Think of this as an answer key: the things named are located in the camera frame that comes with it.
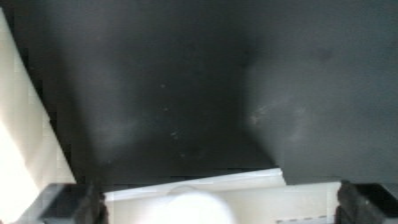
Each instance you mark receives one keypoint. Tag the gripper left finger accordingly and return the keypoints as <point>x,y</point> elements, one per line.
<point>70,204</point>

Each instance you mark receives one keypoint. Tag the white drawer tray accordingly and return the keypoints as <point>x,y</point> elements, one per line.
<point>248,198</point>

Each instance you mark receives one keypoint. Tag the white U-shaped fence wall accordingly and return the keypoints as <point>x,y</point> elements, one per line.
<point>33,160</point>

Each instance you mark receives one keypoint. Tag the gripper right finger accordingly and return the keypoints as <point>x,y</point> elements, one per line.
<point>368,203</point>

